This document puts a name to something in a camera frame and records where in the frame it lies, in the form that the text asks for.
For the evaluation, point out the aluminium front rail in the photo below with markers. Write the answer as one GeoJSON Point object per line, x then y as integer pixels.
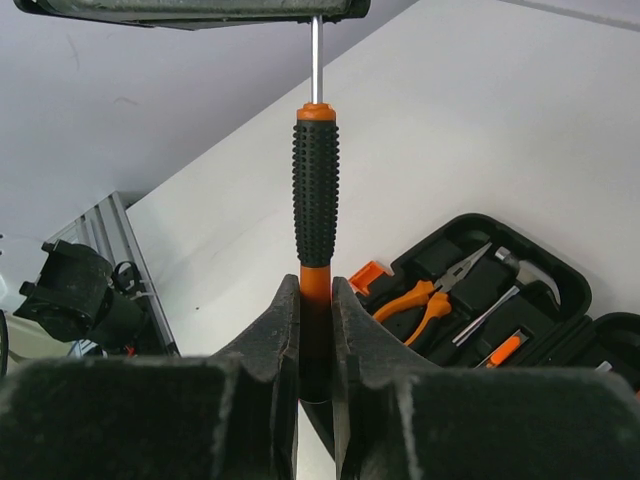
{"type": "Point", "coordinates": [106, 228]}

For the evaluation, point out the black handle claw hammer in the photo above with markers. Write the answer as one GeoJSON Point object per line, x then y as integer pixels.
{"type": "Point", "coordinates": [526, 273]}

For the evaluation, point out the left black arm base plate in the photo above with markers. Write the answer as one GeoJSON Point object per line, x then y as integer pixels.
{"type": "Point", "coordinates": [72, 299]}

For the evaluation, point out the orange handle needle-nose pliers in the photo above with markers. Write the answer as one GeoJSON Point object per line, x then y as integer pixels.
{"type": "Point", "coordinates": [433, 295]}

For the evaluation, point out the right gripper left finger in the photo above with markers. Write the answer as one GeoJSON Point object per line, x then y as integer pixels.
{"type": "Point", "coordinates": [231, 415]}

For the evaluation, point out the small precision screwdriver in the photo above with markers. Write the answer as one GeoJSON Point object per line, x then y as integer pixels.
{"type": "Point", "coordinates": [315, 208]}

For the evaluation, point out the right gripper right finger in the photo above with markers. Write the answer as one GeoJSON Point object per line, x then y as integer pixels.
{"type": "Point", "coordinates": [398, 416]}

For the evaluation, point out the black plastic tool case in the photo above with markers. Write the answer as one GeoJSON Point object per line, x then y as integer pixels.
{"type": "Point", "coordinates": [559, 335]}

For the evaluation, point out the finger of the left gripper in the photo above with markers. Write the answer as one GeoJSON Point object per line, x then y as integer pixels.
{"type": "Point", "coordinates": [195, 15]}

